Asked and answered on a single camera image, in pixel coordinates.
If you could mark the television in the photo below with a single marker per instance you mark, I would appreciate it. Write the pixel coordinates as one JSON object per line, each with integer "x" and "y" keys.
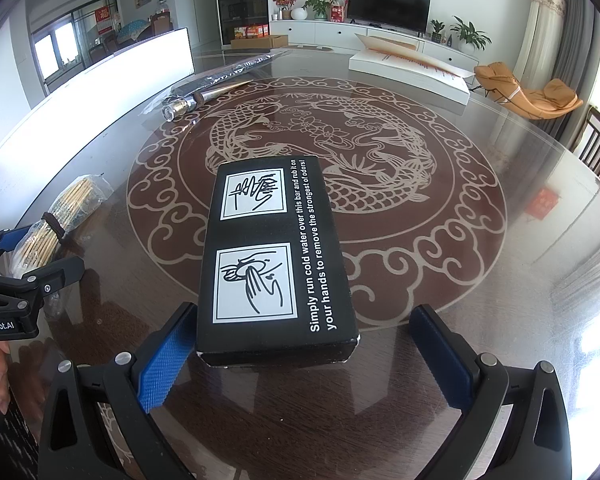
{"x": 387, "y": 5}

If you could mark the bushy green potted plant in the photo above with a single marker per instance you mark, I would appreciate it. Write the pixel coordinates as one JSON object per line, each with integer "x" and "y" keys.
{"x": 320, "y": 5}

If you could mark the dark glass cabinet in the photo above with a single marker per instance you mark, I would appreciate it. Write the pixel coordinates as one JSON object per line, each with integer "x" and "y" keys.
{"x": 242, "y": 0}

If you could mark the large potted plant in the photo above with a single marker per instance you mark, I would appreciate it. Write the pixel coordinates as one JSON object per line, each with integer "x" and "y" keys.
{"x": 470, "y": 35}

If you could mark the cardboard box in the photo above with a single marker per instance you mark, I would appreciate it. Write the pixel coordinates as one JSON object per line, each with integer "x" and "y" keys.
{"x": 260, "y": 42}

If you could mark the red paper slip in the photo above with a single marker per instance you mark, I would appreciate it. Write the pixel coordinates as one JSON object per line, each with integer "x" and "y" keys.
{"x": 540, "y": 204}

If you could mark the red door poster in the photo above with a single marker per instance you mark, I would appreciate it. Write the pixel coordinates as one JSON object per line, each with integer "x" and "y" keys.
{"x": 104, "y": 20}

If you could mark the white TV cabinet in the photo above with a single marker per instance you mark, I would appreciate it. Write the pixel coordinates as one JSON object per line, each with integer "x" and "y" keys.
{"x": 320, "y": 30}

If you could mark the small potted plant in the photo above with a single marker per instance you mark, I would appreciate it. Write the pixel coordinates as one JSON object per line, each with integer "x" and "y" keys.
{"x": 437, "y": 30}

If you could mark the white round vase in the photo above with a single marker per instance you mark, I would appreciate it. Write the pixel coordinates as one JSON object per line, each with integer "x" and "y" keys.
{"x": 299, "y": 14}

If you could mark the table with blue cloth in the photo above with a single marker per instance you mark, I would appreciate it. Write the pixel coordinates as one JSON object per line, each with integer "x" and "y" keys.
{"x": 132, "y": 30}

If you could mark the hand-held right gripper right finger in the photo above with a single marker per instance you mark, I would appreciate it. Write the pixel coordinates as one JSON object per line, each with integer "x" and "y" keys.
{"x": 437, "y": 360}

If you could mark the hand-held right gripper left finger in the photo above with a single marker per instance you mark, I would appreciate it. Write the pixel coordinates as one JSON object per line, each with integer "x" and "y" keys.
{"x": 165, "y": 360}

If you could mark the white partition board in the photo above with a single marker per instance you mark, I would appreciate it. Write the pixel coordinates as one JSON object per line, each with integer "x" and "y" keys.
{"x": 105, "y": 90}

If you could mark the large water bottle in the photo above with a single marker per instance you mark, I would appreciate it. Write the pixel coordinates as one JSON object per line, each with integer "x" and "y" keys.
{"x": 165, "y": 6}

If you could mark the silver horn-shaped tool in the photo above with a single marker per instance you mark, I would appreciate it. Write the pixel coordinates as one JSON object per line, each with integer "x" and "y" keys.
{"x": 215, "y": 92}

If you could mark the bag of cotton swabs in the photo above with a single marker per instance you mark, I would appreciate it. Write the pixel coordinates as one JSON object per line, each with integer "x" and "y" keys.
{"x": 75, "y": 205}

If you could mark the clear plastic bag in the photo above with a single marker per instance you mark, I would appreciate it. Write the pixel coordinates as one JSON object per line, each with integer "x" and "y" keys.
{"x": 230, "y": 67}

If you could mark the orange packages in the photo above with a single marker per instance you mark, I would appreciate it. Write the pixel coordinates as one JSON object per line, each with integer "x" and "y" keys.
{"x": 252, "y": 31}

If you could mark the white flat box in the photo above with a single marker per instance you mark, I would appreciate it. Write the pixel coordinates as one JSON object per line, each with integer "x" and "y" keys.
{"x": 405, "y": 72}

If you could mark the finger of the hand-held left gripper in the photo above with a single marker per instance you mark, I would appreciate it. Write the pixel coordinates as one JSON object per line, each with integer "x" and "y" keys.
{"x": 7, "y": 240}
{"x": 50, "y": 275}

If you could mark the orange lounge chair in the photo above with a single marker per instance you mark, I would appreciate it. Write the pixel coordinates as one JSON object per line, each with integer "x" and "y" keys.
{"x": 530, "y": 97}

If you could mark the black printed box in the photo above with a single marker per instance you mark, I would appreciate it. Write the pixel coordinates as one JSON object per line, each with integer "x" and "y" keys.
{"x": 275, "y": 240}

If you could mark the red flowers in vase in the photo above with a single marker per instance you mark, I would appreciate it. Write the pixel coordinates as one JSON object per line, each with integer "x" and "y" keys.
{"x": 285, "y": 2}

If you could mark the red gift bag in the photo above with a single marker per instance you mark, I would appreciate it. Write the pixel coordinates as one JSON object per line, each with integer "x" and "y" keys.
{"x": 338, "y": 12}

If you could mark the grey curtain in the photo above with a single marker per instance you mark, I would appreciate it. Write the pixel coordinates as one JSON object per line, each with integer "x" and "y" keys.
{"x": 577, "y": 50}

